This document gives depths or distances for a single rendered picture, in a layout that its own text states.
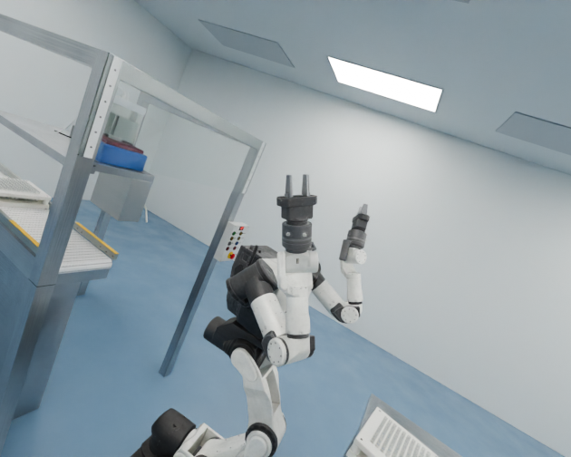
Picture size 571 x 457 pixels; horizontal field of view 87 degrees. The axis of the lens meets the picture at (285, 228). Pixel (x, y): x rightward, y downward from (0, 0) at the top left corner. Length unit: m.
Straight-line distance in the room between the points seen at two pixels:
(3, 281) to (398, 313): 3.98
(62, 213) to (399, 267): 3.82
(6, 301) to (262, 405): 1.24
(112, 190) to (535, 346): 4.56
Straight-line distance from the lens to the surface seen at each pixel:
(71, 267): 1.54
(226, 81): 5.58
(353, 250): 1.42
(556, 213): 4.63
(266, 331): 0.98
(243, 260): 1.26
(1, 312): 1.93
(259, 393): 1.42
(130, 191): 1.47
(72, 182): 1.27
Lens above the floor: 1.63
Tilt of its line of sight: 10 degrees down
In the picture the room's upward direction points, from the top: 24 degrees clockwise
